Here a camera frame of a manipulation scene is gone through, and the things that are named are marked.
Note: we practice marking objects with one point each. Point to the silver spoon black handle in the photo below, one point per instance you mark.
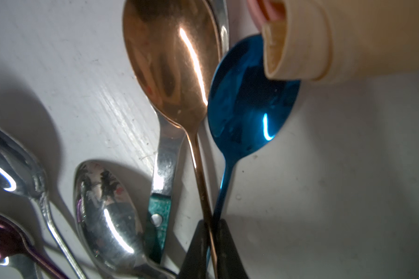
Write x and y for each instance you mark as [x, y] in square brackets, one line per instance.
[109, 226]

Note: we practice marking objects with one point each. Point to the blue spoon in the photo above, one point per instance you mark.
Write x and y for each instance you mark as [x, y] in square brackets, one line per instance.
[246, 110]

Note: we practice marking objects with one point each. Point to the purple spoon pink handle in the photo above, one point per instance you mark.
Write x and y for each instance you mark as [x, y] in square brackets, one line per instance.
[13, 241]

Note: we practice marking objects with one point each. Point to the silver spoon green handle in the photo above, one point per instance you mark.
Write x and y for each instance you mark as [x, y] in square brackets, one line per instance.
[165, 164]

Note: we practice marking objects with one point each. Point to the peach cloth napkin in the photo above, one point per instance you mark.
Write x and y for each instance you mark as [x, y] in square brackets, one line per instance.
[335, 41]

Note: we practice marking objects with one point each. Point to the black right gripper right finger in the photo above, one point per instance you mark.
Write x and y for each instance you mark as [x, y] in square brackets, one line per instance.
[229, 264]

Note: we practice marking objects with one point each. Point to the gold spoon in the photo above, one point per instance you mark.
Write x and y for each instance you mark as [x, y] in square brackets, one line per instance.
[174, 49]

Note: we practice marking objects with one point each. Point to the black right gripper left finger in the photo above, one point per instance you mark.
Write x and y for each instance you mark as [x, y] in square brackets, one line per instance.
[195, 263]

